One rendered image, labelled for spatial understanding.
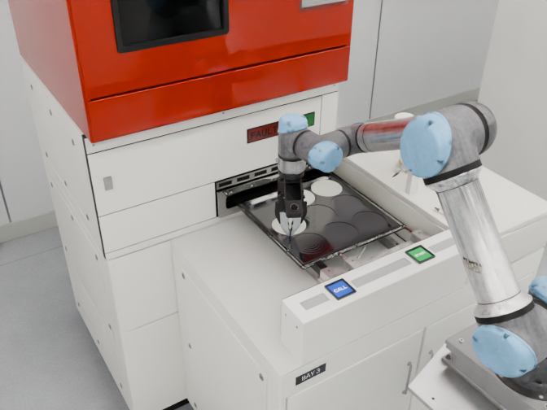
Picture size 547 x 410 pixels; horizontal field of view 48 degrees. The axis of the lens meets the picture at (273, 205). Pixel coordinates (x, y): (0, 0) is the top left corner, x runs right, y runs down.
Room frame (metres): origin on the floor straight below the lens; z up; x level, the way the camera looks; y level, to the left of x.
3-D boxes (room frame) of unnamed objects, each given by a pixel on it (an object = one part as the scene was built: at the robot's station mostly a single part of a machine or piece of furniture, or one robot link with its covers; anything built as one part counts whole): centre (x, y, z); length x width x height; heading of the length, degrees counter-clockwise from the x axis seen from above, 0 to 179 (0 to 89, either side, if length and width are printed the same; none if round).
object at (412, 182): (1.57, -0.40, 1.03); 0.06 x 0.04 x 0.13; 32
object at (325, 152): (1.36, -0.12, 1.21); 0.11 x 0.11 x 0.08; 38
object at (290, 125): (1.43, -0.05, 1.21); 0.09 x 0.08 x 0.11; 38
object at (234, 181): (1.70, -0.01, 0.96); 0.44 x 0.01 x 0.02; 122
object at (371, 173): (1.66, -0.52, 0.89); 0.62 x 0.35 x 0.14; 32
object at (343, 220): (1.53, -0.14, 0.90); 0.34 x 0.34 x 0.01; 32
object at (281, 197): (1.44, -0.05, 1.05); 0.09 x 0.08 x 0.12; 2
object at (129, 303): (1.90, 0.33, 0.41); 0.82 x 0.71 x 0.82; 122
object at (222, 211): (1.70, -0.01, 0.89); 0.44 x 0.02 x 0.10; 122
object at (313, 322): (1.19, -0.28, 0.89); 0.55 x 0.09 x 0.14; 122
